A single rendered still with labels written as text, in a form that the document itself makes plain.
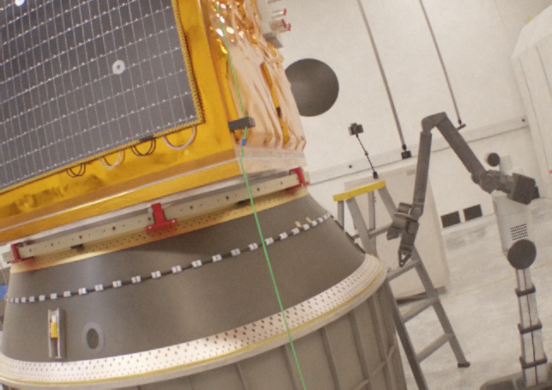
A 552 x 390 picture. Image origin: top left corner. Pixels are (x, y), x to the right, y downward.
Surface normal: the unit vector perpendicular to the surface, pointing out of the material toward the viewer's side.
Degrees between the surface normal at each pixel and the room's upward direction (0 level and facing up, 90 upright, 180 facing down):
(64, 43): 90
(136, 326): 62
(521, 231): 100
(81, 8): 90
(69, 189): 96
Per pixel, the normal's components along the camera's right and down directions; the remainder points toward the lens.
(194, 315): 0.15, -0.52
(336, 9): -0.14, 0.04
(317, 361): 0.60, -0.15
